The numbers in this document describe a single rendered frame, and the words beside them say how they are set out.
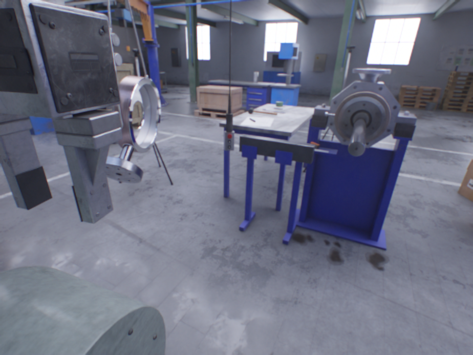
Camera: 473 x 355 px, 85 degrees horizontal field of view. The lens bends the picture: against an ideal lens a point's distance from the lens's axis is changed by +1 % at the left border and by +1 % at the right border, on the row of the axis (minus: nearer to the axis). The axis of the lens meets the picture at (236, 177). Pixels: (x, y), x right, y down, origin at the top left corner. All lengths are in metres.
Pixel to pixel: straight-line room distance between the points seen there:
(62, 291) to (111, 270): 1.78
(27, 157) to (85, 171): 0.15
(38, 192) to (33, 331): 0.28
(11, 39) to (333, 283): 2.06
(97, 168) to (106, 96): 0.11
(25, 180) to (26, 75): 0.25
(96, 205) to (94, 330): 0.20
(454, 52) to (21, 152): 13.86
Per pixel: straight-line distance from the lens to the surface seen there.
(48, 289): 0.48
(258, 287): 1.97
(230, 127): 1.67
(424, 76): 13.85
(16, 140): 0.59
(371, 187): 2.54
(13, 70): 0.42
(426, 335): 2.10
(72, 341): 0.40
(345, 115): 2.08
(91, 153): 0.46
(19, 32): 0.40
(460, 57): 13.99
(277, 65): 12.91
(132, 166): 1.20
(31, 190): 0.61
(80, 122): 0.42
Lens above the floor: 1.45
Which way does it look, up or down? 24 degrees down
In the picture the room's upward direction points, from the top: 1 degrees clockwise
